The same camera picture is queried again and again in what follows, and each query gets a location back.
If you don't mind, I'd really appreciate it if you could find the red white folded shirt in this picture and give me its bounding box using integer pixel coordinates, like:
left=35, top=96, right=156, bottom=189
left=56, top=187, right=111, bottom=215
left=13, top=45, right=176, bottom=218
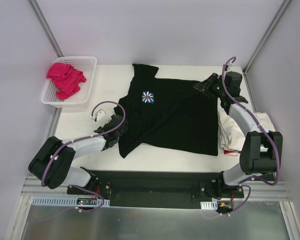
left=223, top=149, right=240, bottom=156

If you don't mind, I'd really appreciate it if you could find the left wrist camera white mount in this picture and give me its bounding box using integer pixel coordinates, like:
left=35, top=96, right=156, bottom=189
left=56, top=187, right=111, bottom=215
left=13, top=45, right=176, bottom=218
left=91, top=109, right=111, bottom=126

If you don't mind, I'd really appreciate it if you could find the aluminium rail extrusion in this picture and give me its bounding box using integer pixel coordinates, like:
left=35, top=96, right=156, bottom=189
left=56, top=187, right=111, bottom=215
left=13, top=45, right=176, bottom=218
left=21, top=176, right=293, bottom=202

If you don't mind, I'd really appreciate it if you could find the black t shirt daisy logo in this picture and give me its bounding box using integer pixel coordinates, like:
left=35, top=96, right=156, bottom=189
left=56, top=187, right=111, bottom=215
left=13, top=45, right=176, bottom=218
left=114, top=63, right=218, bottom=158

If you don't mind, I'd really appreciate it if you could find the left aluminium frame post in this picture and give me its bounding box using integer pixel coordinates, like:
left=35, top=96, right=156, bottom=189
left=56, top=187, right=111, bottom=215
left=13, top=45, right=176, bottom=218
left=27, top=0, right=64, bottom=58

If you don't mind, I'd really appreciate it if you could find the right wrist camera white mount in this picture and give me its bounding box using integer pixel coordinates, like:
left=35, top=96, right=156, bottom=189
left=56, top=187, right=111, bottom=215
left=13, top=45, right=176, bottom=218
left=224, top=62, right=234, bottom=73

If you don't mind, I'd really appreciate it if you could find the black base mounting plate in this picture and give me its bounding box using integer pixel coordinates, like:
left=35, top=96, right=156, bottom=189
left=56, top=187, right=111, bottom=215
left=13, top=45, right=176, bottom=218
left=66, top=169, right=246, bottom=208

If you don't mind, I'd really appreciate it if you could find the right aluminium frame post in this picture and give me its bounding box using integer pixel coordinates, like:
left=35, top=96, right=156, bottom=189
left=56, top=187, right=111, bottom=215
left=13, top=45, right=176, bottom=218
left=243, top=0, right=293, bottom=76

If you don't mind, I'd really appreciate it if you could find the white cable duct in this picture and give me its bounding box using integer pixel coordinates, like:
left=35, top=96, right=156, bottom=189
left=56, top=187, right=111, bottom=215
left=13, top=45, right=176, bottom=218
left=32, top=196, right=110, bottom=208
left=200, top=201, right=218, bottom=211

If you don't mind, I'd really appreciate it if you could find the aluminium frame post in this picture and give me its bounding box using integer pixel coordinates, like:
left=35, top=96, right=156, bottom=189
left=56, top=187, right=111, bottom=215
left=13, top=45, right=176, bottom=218
left=27, top=0, right=64, bottom=58
left=243, top=0, right=293, bottom=76

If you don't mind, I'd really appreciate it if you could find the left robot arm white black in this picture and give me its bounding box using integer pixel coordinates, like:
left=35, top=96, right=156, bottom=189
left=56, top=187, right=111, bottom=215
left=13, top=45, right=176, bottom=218
left=28, top=114, right=128, bottom=195

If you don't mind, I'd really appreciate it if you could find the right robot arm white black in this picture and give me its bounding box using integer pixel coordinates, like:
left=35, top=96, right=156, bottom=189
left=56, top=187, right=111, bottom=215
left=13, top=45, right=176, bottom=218
left=193, top=71, right=283, bottom=199

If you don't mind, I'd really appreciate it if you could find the pink t shirt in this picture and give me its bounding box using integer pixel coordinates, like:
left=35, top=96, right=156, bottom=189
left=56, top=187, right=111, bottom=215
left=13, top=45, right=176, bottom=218
left=46, top=62, right=87, bottom=100

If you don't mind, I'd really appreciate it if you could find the left white cable duct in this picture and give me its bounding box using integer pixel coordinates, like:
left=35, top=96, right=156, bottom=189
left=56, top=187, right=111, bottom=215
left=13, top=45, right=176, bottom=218
left=32, top=196, right=110, bottom=208

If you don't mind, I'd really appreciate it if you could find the white plastic basket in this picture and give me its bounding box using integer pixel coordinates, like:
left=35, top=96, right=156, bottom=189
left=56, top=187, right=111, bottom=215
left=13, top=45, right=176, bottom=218
left=40, top=56, right=97, bottom=109

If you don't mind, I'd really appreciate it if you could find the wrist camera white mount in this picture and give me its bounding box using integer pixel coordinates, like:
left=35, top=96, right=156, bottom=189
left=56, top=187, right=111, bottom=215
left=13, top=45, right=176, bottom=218
left=224, top=62, right=234, bottom=73
left=91, top=109, right=111, bottom=126

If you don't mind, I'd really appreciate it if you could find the right white cable duct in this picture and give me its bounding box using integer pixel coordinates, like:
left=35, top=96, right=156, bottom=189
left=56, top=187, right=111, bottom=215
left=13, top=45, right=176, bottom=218
left=200, top=201, right=218, bottom=211

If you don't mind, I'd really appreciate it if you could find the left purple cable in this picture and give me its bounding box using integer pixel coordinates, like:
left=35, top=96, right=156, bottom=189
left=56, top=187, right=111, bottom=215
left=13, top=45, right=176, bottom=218
left=29, top=100, right=128, bottom=222

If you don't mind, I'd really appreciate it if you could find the folded white t shirt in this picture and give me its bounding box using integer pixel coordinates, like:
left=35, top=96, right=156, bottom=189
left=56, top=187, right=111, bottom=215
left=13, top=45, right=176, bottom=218
left=218, top=109, right=276, bottom=153

